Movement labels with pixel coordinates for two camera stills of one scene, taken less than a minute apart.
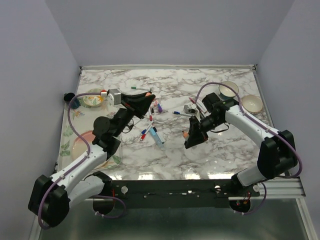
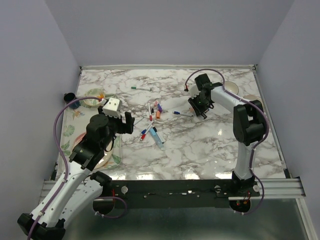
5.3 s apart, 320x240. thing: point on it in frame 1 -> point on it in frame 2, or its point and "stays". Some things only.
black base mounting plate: (187, 194) stays
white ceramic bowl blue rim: (226, 92) stays
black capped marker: (154, 127) stays
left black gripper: (139, 103) -> (127, 127)
